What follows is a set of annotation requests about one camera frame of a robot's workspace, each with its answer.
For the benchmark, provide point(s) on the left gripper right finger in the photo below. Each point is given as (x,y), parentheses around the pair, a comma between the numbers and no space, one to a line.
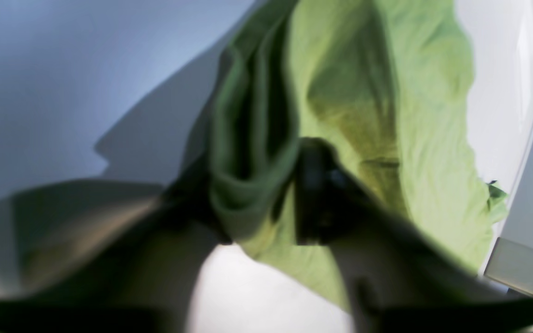
(395,280)

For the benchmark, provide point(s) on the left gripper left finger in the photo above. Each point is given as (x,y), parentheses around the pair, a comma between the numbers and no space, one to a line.
(142,281)

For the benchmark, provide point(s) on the green t-shirt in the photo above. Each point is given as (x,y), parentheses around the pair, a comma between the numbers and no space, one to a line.
(386,83)

